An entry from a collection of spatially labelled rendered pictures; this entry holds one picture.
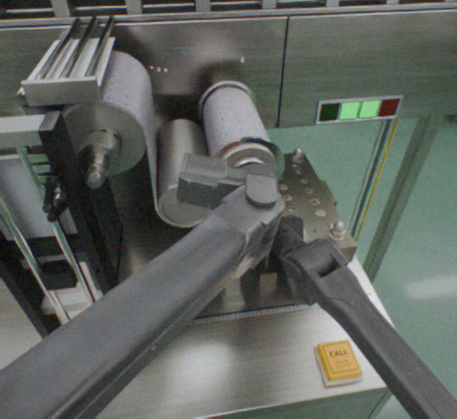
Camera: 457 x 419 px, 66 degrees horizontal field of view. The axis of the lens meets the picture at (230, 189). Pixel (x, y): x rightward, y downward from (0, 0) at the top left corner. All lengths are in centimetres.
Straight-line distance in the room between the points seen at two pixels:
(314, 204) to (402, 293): 132
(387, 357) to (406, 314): 158
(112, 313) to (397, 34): 95
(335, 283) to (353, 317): 5
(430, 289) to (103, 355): 212
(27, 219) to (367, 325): 53
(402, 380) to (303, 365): 33
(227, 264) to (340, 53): 77
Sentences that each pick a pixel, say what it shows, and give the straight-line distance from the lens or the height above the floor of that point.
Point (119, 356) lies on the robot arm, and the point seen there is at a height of 143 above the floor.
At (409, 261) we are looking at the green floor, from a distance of 237.
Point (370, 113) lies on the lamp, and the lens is 112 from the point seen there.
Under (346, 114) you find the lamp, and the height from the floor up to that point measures 117.
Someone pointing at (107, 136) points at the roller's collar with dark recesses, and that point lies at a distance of 60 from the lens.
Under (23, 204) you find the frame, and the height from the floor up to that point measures 130.
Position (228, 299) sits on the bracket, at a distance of 89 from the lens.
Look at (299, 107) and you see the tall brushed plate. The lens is 103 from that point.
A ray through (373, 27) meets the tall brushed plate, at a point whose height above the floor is 141.
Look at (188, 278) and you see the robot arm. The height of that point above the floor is 141.
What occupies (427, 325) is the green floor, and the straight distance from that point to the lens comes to 214.
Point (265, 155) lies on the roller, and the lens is 66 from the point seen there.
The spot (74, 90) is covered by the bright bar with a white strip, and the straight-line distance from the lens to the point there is 57.
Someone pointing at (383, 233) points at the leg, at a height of 43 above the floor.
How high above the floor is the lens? 166
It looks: 40 degrees down
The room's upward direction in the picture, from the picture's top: straight up
